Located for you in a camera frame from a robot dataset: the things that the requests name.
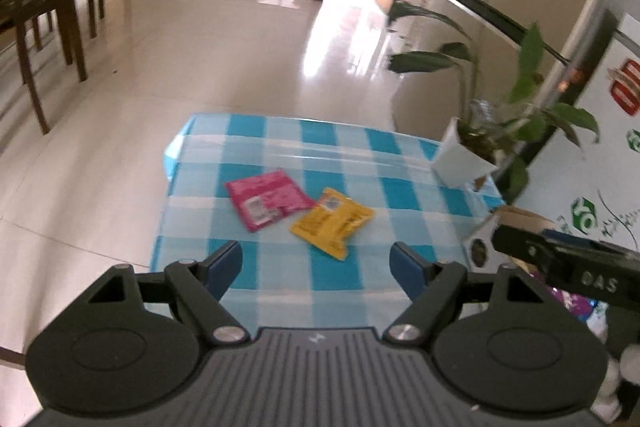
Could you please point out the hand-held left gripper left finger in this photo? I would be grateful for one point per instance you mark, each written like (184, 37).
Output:
(225, 267)

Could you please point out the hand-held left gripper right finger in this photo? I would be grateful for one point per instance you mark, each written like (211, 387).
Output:
(406, 267)

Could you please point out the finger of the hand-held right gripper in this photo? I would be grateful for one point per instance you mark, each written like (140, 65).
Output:
(575, 269)

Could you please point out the purple snack packet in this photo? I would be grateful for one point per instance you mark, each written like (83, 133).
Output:
(572, 304)

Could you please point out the brown cardboard box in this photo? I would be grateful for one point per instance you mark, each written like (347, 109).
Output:
(525, 218)

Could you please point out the pink snack packet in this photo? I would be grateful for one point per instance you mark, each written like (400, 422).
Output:
(265, 197)

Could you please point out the yellow snack packet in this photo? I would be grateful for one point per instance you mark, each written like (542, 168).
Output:
(330, 222)

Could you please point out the white plant pot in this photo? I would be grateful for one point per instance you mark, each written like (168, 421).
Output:
(462, 162)

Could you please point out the blue checked tablecloth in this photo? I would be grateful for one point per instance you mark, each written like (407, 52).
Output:
(280, 142)

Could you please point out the white printed carton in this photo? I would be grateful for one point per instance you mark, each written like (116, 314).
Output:
(605, 132)

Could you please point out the green leafy houseplant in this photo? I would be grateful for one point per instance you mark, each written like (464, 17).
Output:
(525, 67)

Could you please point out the wooden furniture leg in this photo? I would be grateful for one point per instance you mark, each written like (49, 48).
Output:
(11, 355)

